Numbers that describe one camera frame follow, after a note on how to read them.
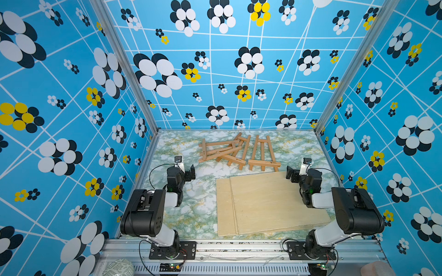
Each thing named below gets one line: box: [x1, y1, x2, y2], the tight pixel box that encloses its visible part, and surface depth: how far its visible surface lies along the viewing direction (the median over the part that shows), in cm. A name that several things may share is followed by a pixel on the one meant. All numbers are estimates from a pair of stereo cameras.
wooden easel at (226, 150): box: [198, 132, 247, 167], surface depth 107 cm
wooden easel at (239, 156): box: [224, 132, 251, 171], surface depth 108 cm
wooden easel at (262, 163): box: [248, 134, 282, 172], surface depth 104 cm
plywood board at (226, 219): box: [215, 178, 239, 237], surface depth 86 cm
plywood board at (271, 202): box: [229, 171, 331, 235], surface depth 87 cm
